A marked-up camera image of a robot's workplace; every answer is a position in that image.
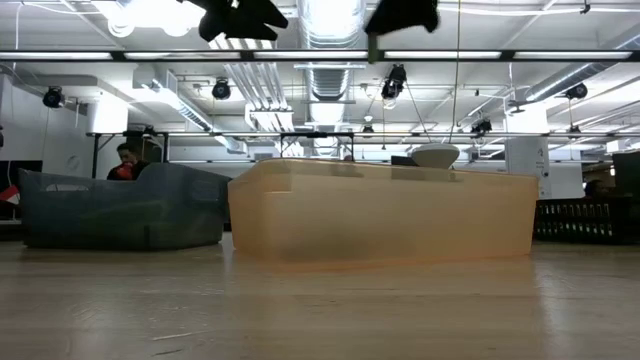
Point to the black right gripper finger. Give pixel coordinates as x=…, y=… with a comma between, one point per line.
x=402, y=15

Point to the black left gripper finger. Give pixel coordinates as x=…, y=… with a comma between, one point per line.
x=250, y=20
x=211, y=27

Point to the orange translucent plastic bin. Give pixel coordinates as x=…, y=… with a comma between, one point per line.
x=380, y=215

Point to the dark grey plastic bin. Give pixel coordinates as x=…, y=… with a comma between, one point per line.
x=125, y=215

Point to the black ceiling spotlight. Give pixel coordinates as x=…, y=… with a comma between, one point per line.
x=577, y=91
x=53, y=97
x=481, y=126
x=221, y=90
x=395, y=80

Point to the black monitor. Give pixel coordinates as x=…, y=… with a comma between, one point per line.
x=20, y=172
x=627, y=172
x=401, y=161

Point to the person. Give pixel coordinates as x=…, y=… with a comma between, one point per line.
x=595, y=189
x=127, y=162

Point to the white column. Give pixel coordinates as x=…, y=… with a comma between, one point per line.
x=527, y=157

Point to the silver clamp with red lever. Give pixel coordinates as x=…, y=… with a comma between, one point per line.
x=10, y=195

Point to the black mesh basket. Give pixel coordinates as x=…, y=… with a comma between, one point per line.
x=585, y=220

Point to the black aluminium rig frame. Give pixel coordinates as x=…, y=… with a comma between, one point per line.
x=200, y=55

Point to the silver ventilation duct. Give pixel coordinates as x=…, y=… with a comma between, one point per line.
x=330, y=30

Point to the black background station frame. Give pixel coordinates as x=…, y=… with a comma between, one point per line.
x=317, y=134

